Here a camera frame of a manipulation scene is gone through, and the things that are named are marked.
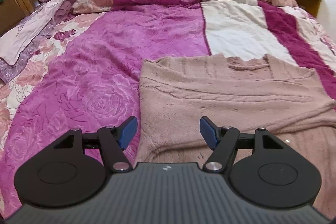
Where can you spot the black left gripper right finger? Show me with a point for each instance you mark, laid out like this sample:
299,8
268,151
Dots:
260,167

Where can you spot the pink floral quilt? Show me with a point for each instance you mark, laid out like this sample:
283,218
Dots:
86,71

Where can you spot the lilac ruffled pillow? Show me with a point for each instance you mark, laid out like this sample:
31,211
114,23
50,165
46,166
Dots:
20,43

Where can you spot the pink knitted sweater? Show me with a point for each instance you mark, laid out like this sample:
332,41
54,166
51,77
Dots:
289,101

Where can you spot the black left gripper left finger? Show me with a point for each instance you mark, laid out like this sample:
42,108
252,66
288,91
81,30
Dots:
75,167

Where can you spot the magenta fleece blanket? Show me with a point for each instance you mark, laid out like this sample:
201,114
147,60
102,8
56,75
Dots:
284,27

